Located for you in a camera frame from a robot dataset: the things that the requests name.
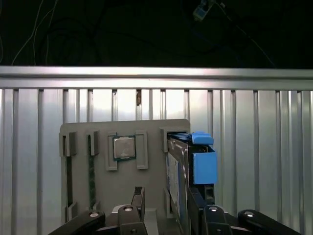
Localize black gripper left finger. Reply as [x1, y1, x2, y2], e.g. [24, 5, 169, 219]
[47, 186, 148, 235]

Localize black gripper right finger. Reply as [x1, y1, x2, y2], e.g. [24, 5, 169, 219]
[187, 186, 303, 235]

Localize hard disk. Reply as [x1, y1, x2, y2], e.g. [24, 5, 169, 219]
[166, 131, 219, 220]

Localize grey parts rack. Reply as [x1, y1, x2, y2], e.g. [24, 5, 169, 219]
[59, 119, 191, 220]

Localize green RAM stick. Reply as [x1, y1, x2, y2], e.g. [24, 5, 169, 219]
[88, 134, 96, 210]

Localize silver CPU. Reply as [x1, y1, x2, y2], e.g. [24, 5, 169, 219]
[112, 136, 136, 161]

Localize blue cable plug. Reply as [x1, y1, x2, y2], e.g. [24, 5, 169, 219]
[192, 0, 213, 22]

